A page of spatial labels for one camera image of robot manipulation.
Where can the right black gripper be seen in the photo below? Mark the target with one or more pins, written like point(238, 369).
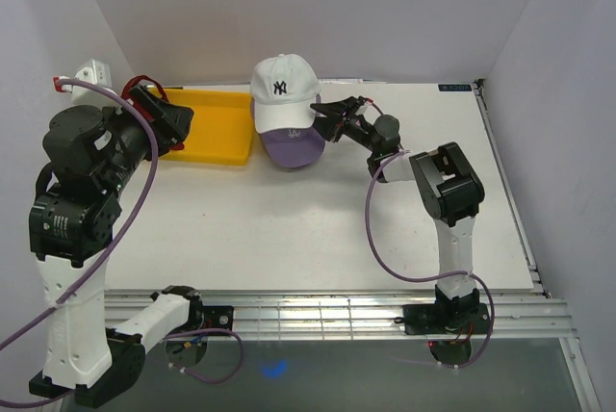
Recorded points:
point(331, 128)

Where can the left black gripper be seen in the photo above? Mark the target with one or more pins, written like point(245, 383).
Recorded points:
point(173, 121)

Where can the purple visor cap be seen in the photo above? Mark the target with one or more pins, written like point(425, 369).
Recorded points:
point(287, 132)

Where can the white baseball cap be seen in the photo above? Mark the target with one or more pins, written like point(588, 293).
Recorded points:
point(282, 89)

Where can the red baseball cap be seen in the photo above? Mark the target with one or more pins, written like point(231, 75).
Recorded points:
point(170, 123)

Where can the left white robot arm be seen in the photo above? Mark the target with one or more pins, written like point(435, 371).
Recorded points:
point(72, 234)

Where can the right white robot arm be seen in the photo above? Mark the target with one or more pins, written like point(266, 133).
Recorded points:
point(449, 188)

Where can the yellow plastic tray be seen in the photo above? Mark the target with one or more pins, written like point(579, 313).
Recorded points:
point(221, 130)

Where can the blue table label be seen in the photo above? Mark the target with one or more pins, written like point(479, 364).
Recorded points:
point(455, 88)

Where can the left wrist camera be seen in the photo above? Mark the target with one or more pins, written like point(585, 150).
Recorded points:
point(94, 72)

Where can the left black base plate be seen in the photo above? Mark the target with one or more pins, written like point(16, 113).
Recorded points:
point(214, 317)

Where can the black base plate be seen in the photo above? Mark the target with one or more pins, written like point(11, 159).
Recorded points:
point(428, 319)
point(214, 317)

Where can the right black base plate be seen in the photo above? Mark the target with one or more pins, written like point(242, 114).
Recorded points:
point(428, 319)

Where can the aluminium frame rail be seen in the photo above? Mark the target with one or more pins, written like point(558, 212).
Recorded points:
point(347, 352)

